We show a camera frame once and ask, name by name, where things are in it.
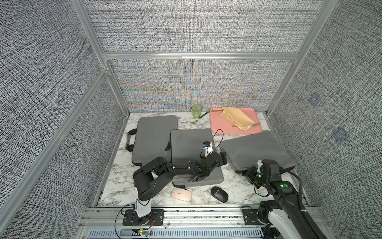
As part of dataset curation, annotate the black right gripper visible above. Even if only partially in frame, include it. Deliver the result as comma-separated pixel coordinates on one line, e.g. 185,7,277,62
241,165,269,189

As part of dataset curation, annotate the grey laptop bag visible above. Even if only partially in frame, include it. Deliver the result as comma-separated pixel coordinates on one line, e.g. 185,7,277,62
125,115,178,166
219,131,297,174
165,128,224,188

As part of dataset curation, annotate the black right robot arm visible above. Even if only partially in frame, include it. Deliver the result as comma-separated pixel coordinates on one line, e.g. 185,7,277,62
242,160,326,239

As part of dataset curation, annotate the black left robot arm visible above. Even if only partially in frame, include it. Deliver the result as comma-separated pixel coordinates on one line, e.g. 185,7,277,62
133,151,227,219

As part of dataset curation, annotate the black computer mouse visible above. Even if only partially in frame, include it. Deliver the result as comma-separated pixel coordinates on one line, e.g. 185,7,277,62
210,186,229,203

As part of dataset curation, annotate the pink computer mouse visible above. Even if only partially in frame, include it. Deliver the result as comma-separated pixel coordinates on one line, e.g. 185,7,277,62
171,188,192,202

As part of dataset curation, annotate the pink tray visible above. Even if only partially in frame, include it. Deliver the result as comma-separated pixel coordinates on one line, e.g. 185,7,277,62
210,108,263,134

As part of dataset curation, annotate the green plastic cup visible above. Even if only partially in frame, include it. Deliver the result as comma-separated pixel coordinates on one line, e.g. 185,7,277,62
191,104,202,119

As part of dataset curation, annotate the tan folded cloth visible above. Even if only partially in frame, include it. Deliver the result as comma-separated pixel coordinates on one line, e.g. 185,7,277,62
220,107,256,131

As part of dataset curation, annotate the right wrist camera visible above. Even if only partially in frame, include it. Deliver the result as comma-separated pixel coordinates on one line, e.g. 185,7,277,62
257,159,281,177

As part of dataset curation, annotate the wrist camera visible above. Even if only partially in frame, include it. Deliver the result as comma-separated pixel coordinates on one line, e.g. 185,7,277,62
257,159,281,177
202,141,213,158

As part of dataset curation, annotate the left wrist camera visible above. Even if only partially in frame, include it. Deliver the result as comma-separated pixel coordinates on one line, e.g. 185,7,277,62
202,141,213,158

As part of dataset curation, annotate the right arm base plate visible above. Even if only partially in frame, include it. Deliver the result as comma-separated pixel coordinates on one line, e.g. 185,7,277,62
241,207,264,226

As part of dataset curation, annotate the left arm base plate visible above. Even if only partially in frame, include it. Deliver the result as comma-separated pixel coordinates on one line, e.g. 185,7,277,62
122,209,165,227

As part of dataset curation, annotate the aluminium front rail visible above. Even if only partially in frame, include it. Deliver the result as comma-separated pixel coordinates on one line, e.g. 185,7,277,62
76,206,333,239

